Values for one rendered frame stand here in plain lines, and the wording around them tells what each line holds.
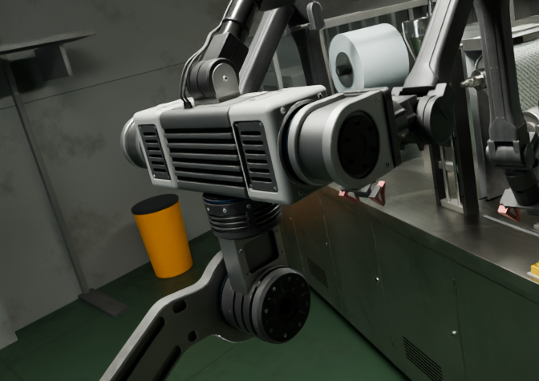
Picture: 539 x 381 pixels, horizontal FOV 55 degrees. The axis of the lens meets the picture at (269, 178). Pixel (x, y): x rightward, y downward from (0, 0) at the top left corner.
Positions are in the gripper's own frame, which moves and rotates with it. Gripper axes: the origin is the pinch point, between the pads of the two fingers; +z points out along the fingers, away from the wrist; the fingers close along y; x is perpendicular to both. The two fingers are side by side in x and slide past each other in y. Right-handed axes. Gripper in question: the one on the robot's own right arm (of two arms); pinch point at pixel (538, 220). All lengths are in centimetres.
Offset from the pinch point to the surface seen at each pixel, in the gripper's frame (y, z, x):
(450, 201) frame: 42, 27, -22
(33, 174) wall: 336, -1, 10
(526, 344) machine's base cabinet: 6.1, 33.6, 18.0
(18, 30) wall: 336, -74, -58
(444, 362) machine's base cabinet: 43, 68, 19
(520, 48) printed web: 19, -8, -57
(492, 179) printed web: 31, 28, -34
